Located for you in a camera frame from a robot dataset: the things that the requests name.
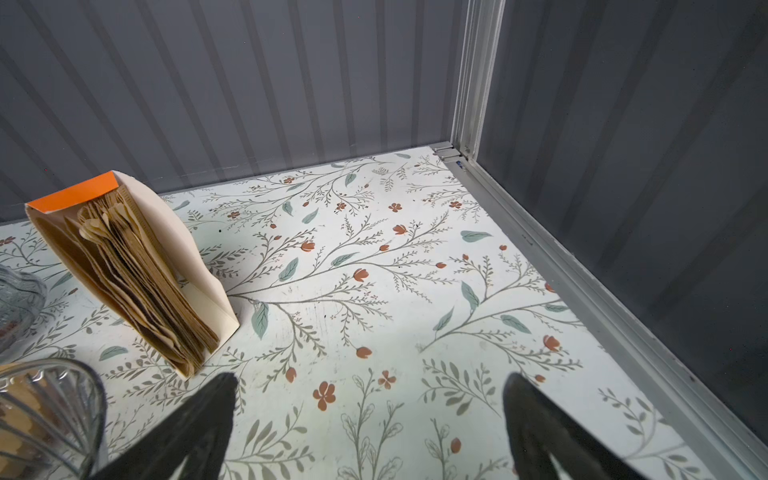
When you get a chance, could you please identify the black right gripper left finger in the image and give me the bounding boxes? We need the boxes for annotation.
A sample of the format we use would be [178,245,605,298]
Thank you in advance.
[91,373,238,479]

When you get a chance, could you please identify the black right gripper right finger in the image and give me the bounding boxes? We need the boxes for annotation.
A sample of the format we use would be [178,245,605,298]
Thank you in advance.
[502,373,643,480]

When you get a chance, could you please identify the clear grey glass dripper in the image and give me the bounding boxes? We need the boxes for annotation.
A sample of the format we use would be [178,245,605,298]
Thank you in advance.
[1,359,108,479]

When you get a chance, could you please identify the clear grey glass pitcher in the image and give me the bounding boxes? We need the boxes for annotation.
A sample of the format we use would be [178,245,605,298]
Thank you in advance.
[1,265,47,355]

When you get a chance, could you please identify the brown paper coffee filters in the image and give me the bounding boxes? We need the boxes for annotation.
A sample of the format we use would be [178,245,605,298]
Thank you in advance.
[63,186,219,377]

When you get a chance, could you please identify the orange coffee filter box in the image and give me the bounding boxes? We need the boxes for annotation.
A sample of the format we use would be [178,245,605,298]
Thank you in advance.
[25,171,239,365]

